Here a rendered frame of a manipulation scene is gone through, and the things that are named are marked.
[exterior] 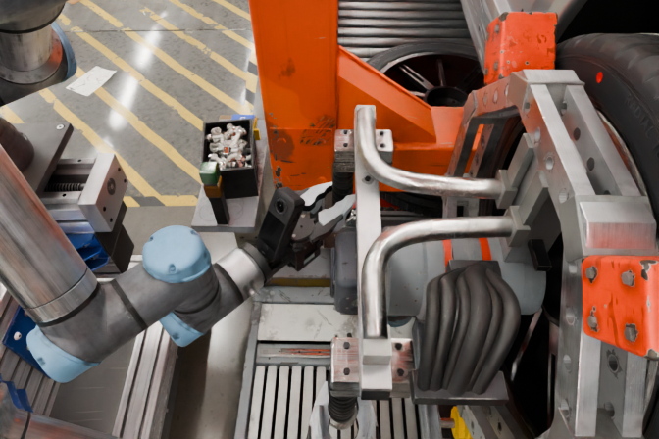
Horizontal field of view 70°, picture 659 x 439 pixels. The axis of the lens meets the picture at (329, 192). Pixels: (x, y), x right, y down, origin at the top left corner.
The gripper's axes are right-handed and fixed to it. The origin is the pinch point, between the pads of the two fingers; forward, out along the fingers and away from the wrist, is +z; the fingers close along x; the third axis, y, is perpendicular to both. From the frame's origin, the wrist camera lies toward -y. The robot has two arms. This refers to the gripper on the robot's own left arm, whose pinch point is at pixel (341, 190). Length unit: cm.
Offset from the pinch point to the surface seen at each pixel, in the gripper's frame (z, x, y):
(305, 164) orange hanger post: 11.9, -24.1, 20.1
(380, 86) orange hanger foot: 31.1, -18.6, 4.3
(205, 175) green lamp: -8.5, -35.6, 17.8
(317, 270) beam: 13, -23, 70
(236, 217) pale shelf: -3, -36, 38
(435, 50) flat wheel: 91, -43, 33
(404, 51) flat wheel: 82, -50, 32
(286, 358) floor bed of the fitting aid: -11, -10, 76
